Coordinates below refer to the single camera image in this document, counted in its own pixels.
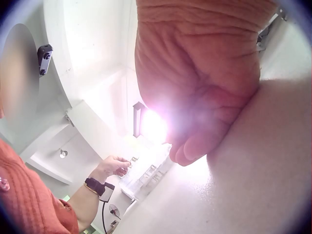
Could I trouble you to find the person's left hand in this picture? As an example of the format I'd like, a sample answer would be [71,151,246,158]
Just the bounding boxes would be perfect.
[90,156,132,183]

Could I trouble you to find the person's right hand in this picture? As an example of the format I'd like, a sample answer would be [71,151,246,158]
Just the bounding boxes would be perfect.
[135,0,279,167]

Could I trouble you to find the person's right fingers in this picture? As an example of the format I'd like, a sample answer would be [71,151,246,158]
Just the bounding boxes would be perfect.
[169,136,210,167]

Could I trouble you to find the person's left fingers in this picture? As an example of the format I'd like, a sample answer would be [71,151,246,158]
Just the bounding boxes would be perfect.
[113,156,132,177]

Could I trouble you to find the small metal part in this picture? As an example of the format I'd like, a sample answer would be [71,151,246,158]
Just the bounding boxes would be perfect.
[128,156,140,169]

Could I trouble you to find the clear plastic parts tray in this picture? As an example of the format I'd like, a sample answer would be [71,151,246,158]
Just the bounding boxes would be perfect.
[118,143,175,202]

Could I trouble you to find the black wrist band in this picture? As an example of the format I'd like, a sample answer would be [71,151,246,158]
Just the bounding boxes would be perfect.
[85,178,115,202]

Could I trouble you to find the black bar lamp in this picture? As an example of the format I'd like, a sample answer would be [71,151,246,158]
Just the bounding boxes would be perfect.
[132,101,169,145]

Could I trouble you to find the small black fan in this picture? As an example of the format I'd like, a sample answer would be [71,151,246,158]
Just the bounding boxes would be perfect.
[109,204,121,220]

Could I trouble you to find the person's body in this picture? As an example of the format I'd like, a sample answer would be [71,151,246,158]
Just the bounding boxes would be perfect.
[0,138,80,234]

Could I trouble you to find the metal frame bracket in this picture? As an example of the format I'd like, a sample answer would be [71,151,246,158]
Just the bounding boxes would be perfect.
[64,110,75,127]
[256,7,288,52]

